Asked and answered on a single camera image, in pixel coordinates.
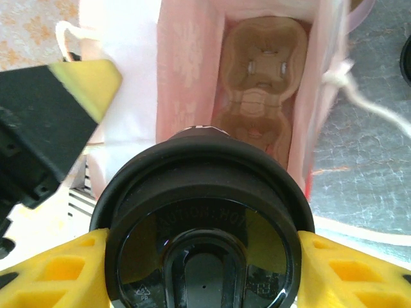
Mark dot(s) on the pink plate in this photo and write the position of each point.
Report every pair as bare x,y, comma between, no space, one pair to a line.
361,16

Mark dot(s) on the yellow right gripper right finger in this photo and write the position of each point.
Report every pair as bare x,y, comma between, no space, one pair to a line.
353,276

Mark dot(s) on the brown pulp cup carrier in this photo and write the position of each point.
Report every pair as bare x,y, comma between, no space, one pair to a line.
263,64

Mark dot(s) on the black lidded coffee cup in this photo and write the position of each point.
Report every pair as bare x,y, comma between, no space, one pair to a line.
205,179
407,61

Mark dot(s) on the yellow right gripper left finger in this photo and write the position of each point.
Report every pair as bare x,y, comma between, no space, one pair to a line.
48,276

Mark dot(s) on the red paper takeout bag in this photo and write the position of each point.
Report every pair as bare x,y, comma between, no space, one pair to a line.
192,64

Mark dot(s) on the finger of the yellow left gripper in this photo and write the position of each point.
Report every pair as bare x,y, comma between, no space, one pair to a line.
93,80

